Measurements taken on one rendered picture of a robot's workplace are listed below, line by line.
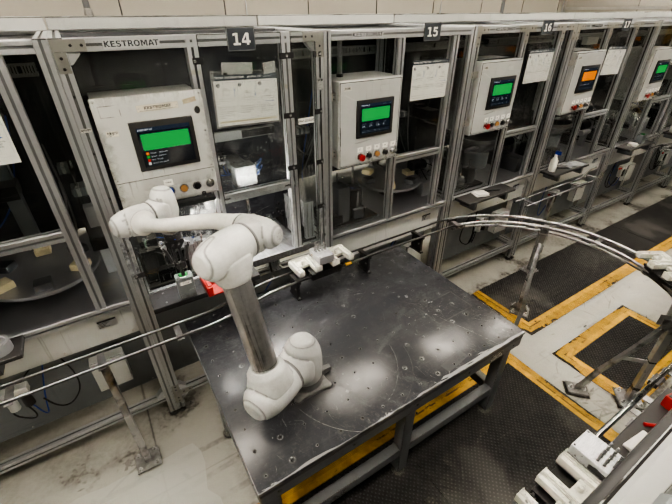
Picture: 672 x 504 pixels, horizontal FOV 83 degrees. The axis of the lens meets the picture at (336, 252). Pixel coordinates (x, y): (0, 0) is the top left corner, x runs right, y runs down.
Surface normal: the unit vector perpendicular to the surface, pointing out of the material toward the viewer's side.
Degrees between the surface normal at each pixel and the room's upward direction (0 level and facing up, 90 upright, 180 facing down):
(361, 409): 0
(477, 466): 0
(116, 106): 90
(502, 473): 0
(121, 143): 90
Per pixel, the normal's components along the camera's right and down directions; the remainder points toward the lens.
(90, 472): 0.00, -0.85
